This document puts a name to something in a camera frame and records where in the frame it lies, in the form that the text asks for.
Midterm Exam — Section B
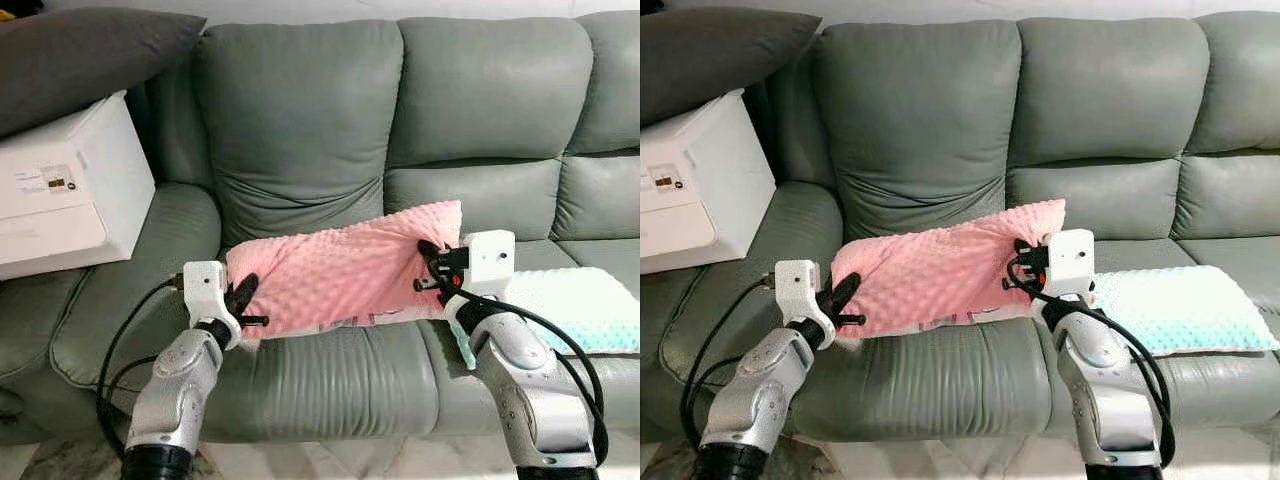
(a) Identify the grey-green leather sofa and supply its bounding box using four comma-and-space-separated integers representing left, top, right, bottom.
640, 10, 1280, 446
0, 10, 641, 446

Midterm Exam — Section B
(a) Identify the white box appliance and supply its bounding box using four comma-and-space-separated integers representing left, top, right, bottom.
0, 90, 157, 282
640, 88, 777, 276

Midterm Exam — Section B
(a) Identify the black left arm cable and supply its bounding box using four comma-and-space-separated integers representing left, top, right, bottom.
680, 277, 781, 453
95, 278, 188, 463

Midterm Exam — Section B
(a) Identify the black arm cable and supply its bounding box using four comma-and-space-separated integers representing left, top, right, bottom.
428, 262, 610, 468
95, 278, 188, 463
680, 277, 781, 453
1008, 258, 1177, 469

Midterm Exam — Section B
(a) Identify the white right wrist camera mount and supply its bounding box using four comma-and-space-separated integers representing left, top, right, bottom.
1040, 229, 1097, 307
445, 230, 517, 303

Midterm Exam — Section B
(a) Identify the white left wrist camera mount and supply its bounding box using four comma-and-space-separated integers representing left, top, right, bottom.
182, 261, 242, 338
775, 260, 837, 338

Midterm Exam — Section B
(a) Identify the dark grey pillow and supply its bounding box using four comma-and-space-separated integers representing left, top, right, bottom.
0, 8, 208, 140
640, 8, 823, 128

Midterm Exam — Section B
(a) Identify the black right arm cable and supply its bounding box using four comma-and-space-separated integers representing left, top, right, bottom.
1008, 258, 1177, 469
428, 262, 610, 468

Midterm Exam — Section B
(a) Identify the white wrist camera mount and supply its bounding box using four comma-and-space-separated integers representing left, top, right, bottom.
775, 260, 837, 338
1040, 229, 1097, 307
445, 230, 517, 303
182, 261, 242, 338

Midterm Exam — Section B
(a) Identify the pink dotted pillow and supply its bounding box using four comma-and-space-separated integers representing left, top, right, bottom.
829, 198, 1068, 342
224, 200, 464, 342

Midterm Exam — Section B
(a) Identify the mint dotted pillow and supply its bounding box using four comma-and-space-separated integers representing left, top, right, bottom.
448, 265, 641, 371
1085, 264, 1280, 358

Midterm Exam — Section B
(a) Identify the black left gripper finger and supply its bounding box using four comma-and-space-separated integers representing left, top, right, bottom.
829, 272, 862, 315
229, 272, 260, 315

